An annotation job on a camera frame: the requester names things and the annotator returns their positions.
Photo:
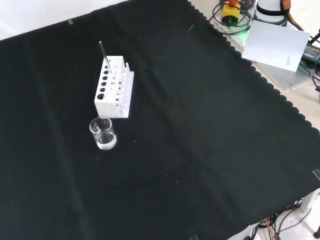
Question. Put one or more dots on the white test tube rack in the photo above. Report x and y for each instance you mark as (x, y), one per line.
(106, 106)

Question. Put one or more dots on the black bench cloth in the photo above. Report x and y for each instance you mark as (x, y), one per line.
(175, 125)

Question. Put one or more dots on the small clear glass beaker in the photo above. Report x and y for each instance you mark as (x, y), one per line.
(103, 140)

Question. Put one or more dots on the clear cloth clip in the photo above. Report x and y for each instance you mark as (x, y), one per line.
(316, 174)
(70, 22)
(194, 237)

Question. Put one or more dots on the yellow stop button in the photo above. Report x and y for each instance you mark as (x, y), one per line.
(230, 11)

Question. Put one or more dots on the pale board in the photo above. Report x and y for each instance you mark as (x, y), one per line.
(272, 45)

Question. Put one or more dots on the black power adapter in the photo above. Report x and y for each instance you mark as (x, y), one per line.
(312, 53)

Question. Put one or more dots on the white bench leg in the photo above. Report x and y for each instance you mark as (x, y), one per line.
(308, 201)

